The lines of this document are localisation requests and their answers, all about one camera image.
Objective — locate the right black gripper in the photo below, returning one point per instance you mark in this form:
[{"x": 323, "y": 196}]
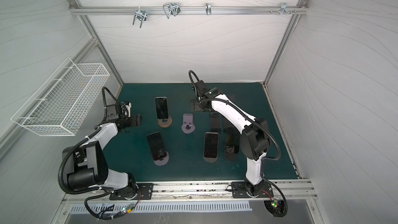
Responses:
[{"x": 198, "y": 106}]

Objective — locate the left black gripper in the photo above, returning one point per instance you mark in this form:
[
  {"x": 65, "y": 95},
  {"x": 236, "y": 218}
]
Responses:
[{"x": 133, "y": 122}]

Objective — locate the phone from grey stand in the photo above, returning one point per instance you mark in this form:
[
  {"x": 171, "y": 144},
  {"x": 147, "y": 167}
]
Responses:
[{"x": 226, "y": 124}]

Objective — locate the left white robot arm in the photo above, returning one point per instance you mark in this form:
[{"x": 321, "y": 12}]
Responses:
[{"x": 84, "y": 167}]

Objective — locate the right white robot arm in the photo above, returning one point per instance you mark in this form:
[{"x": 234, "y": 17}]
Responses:
[{"x": 253, "y": 141}]

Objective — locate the lilac phone stand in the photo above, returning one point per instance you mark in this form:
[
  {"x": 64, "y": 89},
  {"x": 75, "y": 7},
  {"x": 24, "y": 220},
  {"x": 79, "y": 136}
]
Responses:
[{"x": 188, "y": 125}]

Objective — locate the wooden round base phone stand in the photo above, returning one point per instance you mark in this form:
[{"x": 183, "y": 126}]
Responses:
[{"x": 165, "y": 123}]

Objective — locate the front right dark phone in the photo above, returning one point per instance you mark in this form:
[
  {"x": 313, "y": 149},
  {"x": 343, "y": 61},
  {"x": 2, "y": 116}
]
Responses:
[{"x": 232, "y": 141}]

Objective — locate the front left grey stand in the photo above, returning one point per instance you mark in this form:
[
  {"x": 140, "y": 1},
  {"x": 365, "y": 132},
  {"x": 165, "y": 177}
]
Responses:
[{"x": 163, "y": 161}]

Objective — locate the grey stand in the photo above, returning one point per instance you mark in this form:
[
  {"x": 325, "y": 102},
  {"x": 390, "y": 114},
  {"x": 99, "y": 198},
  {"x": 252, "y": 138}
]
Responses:
[
  {"x": 210, "y": 160},
  {"x": 163, "y": 161}
]

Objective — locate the front middle grey stand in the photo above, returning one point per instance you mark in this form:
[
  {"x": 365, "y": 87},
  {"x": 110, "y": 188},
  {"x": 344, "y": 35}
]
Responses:
[{"x": 210, "y": 160}]

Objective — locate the metal clamp hook three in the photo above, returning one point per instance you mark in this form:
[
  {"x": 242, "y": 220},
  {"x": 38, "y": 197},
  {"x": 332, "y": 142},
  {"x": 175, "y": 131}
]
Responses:
[{"x": 208, "y": 9}]

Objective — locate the metal clamp hook two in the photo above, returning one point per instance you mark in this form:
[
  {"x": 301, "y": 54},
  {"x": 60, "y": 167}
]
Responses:
[{"x": 171, "y": 9}]

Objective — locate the metal clamp hook one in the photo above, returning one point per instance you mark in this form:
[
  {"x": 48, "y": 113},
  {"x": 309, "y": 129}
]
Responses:
[{"x": 140, "y": 16}]

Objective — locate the metal clamp hook four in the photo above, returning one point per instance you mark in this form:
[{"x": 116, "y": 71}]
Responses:
[{"x": 283, "y": 10}]

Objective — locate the aluminium top crossbar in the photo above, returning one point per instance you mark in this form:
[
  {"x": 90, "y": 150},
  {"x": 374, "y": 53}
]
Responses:
[{"x": 185, "y": 10}]

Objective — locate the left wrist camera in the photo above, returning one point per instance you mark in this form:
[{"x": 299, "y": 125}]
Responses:
[{"x": 118, "y": 110}]

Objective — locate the white wire basket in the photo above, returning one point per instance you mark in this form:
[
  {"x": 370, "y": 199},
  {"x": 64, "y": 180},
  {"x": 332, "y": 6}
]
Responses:
[{"x": 60, "y": 105}]

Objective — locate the white slotted cable duct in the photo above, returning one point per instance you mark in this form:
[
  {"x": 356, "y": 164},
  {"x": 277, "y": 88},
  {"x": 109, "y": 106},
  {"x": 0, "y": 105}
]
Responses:
[{"x": 168, "y": 207}]

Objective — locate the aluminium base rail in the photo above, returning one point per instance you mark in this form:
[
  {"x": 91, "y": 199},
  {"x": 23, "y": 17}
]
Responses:
[{"x": 224, "y": 190}]

